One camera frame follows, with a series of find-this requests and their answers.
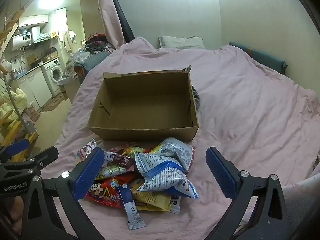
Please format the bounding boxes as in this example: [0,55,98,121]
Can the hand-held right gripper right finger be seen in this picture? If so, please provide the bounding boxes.
[205,147,294,240]

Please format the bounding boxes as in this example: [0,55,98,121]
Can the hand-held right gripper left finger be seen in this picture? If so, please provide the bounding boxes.
[21,147,105,240]

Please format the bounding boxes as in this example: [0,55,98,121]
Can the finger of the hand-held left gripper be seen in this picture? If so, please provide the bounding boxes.
[0,146,59,180]
[0,139,31,164]

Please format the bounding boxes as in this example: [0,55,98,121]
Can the pink white cartoon packet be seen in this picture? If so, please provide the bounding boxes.
[76,138,98,166]

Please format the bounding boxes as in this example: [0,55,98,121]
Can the red cartoon candy bag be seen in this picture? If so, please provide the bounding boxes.
[86,176,140,208]

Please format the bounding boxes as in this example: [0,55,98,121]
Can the brown chocolate bar packet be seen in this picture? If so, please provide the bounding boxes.
[109,153,136,170]

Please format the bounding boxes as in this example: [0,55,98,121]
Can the white yellow snack packet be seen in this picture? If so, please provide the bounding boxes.
[151,137,196,173]

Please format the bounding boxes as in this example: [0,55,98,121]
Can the yellow chips bag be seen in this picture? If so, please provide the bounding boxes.
[122,146,152,157]

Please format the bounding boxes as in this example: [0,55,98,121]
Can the blue white snack packet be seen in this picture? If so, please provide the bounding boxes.
[138,166,198,199]
[134,152,187,180]

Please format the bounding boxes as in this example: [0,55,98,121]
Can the blue white stick sachet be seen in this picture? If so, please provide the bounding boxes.
[117,184,147,231]

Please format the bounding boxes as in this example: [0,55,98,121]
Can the brown cardboard box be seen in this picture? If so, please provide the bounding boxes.
[87,65,200,142]

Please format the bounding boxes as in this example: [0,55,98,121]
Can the yellow wooden chair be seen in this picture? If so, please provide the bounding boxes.
[0,120,39,163]

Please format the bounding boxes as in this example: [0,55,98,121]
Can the pale yellow bedding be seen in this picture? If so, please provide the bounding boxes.
[0,87,27,123]

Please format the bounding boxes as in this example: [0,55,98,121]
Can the brown floor mat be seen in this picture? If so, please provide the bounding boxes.
[41,92,65,113]

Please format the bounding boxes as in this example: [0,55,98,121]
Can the white base cabinets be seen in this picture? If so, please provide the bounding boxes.
[16,69,53,110]

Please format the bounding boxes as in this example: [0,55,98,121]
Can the pink blanket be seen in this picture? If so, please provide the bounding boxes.
[42,36,320,240]

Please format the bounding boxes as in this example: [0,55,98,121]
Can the white basin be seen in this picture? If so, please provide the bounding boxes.
[57,76,73,88]

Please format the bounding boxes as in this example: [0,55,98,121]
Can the white washing machine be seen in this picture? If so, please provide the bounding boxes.
[41,59,63,97]

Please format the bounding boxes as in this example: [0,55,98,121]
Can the person's right leg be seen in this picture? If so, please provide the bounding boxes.
[282,175,320,240]

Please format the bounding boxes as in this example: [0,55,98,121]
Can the cardboard boxes on counter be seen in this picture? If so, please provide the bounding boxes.
[26,51,59,67]

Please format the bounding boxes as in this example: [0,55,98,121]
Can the heap of grey white laundry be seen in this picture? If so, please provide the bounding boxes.
[64,52,90,79]

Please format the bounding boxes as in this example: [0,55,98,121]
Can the white water heater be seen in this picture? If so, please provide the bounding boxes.
[10,31,33,52]

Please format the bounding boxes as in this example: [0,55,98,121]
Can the teal orange padded cover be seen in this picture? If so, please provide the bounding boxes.
[75,51,110,80]

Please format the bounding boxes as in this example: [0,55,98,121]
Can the hanging cream towel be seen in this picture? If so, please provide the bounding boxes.
[62,30,77,53]

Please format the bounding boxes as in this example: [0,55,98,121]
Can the teal padded bolster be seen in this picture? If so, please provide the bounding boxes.
[229,41,288,74]

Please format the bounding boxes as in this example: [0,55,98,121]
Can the pile of dark clothes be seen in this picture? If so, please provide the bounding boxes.
[85,32,113,53]

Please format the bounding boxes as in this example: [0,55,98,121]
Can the grey pillow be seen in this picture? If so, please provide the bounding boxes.
[159,35,205,49]

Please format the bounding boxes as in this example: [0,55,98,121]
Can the pink curtain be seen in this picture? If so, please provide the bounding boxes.
[96,0,125,48]

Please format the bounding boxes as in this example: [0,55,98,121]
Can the dark slanted pole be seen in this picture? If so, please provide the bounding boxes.
[104,0,135,43]

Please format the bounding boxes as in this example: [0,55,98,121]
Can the wooden stair rail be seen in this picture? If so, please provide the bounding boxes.
[0,22,19,55]

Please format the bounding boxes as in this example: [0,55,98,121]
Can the white wall cabinet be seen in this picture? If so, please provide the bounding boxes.
[19,15,49,28]

